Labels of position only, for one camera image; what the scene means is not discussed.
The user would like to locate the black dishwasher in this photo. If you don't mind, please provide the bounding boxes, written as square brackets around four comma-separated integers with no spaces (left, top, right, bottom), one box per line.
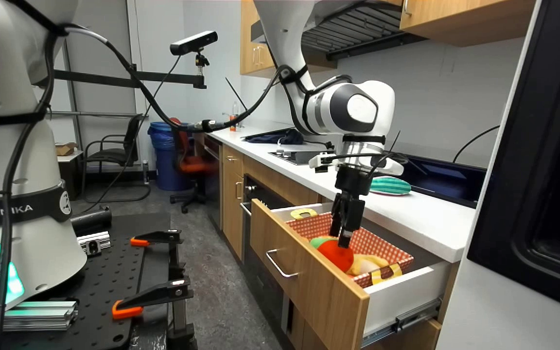
[238,173,296,350]

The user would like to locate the thin black wall cable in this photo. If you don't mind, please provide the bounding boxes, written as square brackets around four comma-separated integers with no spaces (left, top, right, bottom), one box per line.
[452,125,502,166]

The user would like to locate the dark small side cabinet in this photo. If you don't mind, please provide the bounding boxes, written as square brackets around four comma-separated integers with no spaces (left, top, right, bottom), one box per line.
[55,152,88,203]

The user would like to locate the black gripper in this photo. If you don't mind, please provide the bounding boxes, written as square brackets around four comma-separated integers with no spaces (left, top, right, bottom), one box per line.
[329,164,376,251]

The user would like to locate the wide wooden wall cabinet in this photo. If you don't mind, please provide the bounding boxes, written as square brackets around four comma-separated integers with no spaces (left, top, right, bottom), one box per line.
[399,0,539,49]

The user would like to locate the orange gingham basket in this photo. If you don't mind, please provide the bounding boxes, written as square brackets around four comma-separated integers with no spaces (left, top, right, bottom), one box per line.
[284,210,417,290]

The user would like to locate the metal drawer handle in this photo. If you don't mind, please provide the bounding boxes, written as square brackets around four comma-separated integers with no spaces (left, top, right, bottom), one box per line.
[265,247,302,282]

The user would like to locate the small cardboard box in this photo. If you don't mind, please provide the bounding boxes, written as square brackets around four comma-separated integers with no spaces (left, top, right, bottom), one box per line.
[55,140,78,158]

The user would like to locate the black armchair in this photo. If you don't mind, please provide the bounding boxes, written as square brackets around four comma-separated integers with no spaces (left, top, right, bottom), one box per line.
[84,113,150,191]

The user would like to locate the narrow wooden wall cabinet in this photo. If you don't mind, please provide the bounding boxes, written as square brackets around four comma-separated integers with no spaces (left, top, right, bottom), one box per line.
[240,0,278,82]

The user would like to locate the small white device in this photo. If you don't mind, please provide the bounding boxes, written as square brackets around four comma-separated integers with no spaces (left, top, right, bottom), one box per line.
[74,230,113,259]

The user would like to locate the blue trash bin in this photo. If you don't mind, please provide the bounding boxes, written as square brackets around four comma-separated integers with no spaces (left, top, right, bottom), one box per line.
[146,121,195,193]

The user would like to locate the grey range hood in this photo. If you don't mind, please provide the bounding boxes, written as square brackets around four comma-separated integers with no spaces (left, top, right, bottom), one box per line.
[298,0,428,65]

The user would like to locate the green plush toy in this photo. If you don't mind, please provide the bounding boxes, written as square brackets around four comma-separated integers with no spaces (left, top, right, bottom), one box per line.
[310,234,335,251]

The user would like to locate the orange round plush toy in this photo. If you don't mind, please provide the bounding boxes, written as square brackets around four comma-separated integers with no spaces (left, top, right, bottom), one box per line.
[317,240,356,275]

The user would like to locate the red office chair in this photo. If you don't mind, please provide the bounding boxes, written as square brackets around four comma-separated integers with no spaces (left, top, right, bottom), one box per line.
[168,117,220,216]

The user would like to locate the grey appliance cabinet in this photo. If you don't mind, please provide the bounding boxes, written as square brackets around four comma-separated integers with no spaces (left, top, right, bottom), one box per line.
[434,259,560,350]

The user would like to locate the black appliance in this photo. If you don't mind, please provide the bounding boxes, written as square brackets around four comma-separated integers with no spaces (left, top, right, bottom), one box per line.
[467,0,560,319]

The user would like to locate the aluminium extrusion bar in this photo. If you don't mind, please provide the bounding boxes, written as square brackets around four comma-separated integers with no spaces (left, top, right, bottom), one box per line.
[0,298,80,335]

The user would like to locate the black boom camera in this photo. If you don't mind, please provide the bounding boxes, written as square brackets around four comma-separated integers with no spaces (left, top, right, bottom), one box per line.
[170,30,220,57]

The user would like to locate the small black box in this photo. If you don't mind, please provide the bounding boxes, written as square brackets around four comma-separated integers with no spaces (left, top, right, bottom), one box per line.
[68,208,113,238]

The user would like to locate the black bag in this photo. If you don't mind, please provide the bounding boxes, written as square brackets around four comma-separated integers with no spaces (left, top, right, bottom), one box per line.
[243,127,308,146]

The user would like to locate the thin black camera cable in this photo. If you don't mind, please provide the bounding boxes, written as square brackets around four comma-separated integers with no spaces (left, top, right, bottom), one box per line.
[74,55,185,216]

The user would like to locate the orange handled bar clamp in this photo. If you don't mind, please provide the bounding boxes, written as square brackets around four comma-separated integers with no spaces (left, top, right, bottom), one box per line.
[129,228,187,282]
[111,278,199,346]

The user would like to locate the yellow banana plush toy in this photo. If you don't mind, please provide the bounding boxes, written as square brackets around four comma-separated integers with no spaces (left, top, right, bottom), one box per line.
[350,253,393,278]

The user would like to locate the wooden drawer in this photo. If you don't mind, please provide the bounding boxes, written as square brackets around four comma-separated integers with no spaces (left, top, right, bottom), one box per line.
[247,197,453,350]

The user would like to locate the wrist mounted camera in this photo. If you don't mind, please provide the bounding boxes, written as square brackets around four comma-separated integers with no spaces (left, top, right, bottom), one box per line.
[308,150,407,179]

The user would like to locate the teal striped watermelon plush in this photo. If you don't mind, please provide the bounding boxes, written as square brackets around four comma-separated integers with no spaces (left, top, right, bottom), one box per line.
[368,173,415,199]

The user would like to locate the grey metal pole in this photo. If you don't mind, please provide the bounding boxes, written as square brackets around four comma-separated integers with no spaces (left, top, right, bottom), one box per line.
[55,31,86,152]

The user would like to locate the wooden base cabinet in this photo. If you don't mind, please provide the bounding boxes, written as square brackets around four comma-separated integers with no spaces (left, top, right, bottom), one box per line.
[218,142,461,350]

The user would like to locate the black perforated table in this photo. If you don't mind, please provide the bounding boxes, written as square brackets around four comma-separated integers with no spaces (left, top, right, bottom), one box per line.
[0,210,199,350]

